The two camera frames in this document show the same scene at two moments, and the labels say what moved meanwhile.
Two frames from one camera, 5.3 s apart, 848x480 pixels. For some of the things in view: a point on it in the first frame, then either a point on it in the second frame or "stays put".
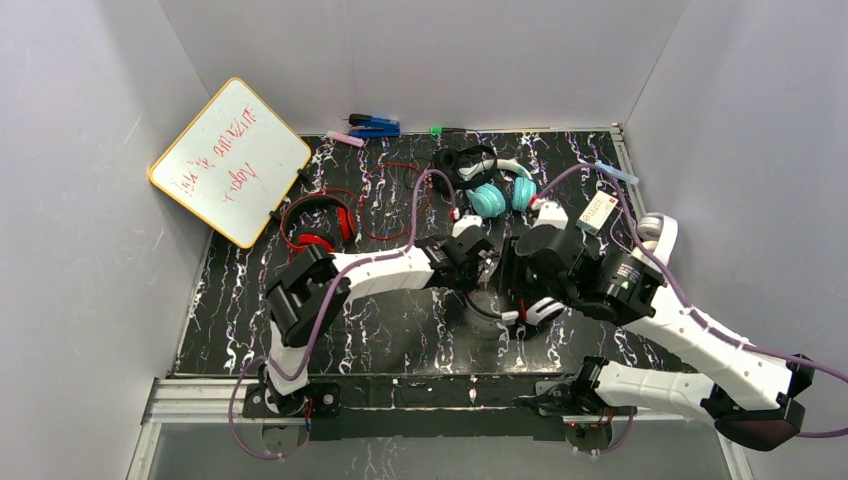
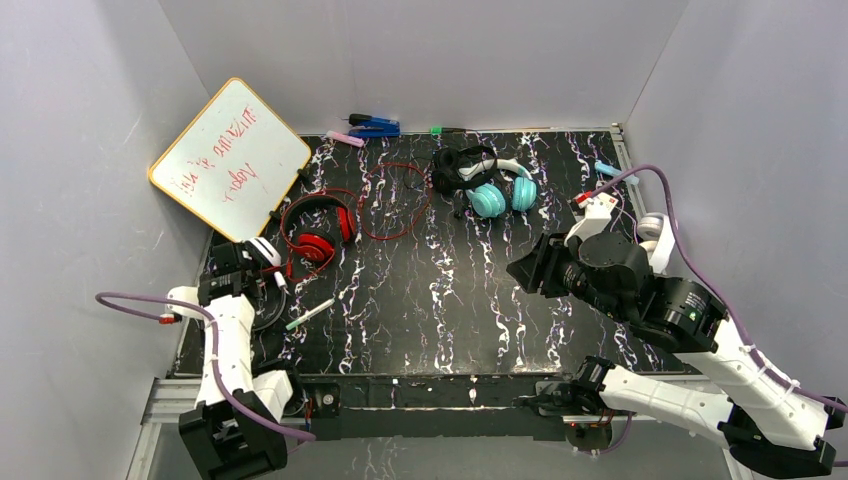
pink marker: x=354 y=141 stays put
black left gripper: x=478 y=258 to x=232 y=258
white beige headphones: x=657 y=233 stays put
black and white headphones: x=486 y=319 to x=267 y=295
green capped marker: x=443 y=130 stays put
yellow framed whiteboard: x=234 y=164 stays put
